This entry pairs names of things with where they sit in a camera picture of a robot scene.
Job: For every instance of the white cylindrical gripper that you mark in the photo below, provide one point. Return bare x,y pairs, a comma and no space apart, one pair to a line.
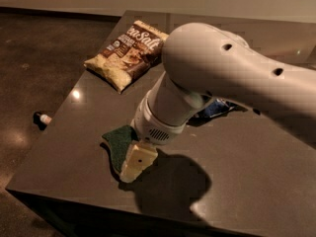
154,128

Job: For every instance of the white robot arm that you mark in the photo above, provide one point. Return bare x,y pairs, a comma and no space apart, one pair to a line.
202,62

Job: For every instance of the brown sea salt chip bag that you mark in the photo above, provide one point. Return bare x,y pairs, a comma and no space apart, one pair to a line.
129,56

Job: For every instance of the green and yellow sponge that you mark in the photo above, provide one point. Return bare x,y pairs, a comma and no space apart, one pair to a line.
118,141

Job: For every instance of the small bottle on floor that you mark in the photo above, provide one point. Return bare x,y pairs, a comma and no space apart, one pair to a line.
43,119

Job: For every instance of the blue chip bag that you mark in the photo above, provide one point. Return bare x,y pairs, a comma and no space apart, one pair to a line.
217,108

